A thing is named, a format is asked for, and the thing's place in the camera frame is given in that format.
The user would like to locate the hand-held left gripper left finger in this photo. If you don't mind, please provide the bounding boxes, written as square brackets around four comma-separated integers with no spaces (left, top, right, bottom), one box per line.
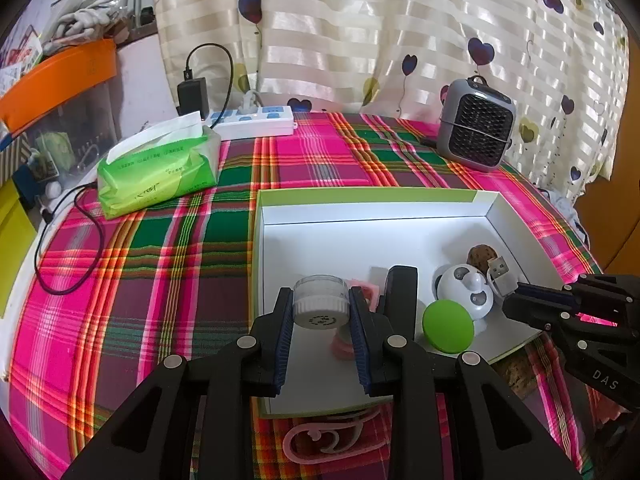
[60,287,296,480]

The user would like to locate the pile of white cables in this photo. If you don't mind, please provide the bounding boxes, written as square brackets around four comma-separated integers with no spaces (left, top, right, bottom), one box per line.
[45,0,136,46]

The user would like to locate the pink green plaid tablecloth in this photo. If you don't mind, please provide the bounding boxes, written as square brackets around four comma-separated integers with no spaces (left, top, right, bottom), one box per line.
[0,110,606,480]

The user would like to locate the blue grey cloth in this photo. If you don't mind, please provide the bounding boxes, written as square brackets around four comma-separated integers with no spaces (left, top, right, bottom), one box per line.
[542,187,591,246]

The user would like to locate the black adapter cable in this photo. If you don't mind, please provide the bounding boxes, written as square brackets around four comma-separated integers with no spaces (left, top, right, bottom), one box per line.
[183,44,235,111]

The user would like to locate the green tissue pack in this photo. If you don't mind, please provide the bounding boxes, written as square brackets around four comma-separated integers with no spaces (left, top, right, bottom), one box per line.
[96,112,222,220]

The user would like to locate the silver usb plug white cable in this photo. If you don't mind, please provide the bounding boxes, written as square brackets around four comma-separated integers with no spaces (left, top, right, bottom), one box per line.
[485,256,518,297]

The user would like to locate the wooden wardrobe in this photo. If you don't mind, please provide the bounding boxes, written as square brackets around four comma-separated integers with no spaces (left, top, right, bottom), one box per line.
[575,10,640,271]

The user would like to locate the pink swirl plastic clip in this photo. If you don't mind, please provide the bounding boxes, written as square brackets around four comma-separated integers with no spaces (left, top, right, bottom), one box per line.
[284,407,381,462]

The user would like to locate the brown cork piece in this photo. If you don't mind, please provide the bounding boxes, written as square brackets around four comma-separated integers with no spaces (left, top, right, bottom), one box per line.
[500,347,543,401]

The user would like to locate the green round disc white base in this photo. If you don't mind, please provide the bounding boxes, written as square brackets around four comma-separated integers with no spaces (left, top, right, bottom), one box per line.
[422,299,488,353]

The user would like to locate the green and white cardboard box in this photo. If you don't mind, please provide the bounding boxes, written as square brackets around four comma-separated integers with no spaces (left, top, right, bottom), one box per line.
[250,187,563,418]

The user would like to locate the white grey spotted ball toy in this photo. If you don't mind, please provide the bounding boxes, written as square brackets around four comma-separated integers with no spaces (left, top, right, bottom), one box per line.
[432,265,495,320]

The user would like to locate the thin black cable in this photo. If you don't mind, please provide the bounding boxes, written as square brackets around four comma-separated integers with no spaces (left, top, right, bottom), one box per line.
[34,184,104,295]

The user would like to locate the black rectangular plastic case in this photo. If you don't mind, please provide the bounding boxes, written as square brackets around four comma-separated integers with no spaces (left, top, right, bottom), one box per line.
[382,265,419,342]

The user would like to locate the grey portable heater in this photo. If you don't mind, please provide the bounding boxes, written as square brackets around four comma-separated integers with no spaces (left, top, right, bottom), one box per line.
[437,76,518,167]

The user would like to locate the black power adapter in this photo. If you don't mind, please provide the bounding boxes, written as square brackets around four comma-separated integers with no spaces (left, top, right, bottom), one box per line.
[177,78,211,117]

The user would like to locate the clear storage bin orange lid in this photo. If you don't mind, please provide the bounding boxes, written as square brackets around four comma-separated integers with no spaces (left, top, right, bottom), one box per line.
[0,39,126,211]

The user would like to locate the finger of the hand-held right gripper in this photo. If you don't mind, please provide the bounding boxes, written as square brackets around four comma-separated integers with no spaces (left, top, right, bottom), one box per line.
[516,274,640,326]
[501,292,633,362]

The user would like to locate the small pink plastic piece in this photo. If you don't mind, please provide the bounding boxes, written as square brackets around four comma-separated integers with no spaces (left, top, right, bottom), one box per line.
[332,277,383,361]

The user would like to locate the small white round jar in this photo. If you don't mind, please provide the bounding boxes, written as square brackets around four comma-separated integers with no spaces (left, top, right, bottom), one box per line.
[292,274,349,331]

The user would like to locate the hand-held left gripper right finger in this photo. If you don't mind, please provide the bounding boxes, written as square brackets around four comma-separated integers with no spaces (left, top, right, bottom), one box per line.
[348,285,583,480]

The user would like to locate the yellow box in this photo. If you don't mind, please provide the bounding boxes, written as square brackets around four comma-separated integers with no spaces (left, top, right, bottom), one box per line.
[0,180,38,318]

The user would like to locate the white blue power strip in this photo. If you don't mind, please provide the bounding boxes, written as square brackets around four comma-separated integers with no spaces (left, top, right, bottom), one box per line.
[207,105,296,141]

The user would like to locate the brown walnut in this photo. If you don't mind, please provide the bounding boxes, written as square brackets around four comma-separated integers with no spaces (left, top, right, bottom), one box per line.
[467,244,496,271]

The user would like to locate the printed paper packets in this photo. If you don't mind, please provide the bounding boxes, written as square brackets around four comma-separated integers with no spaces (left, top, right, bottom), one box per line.
[0,35,46,96]

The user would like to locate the striped heart print curtain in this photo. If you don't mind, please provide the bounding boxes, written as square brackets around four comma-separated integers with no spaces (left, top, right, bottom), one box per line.
[152,0,631,196]

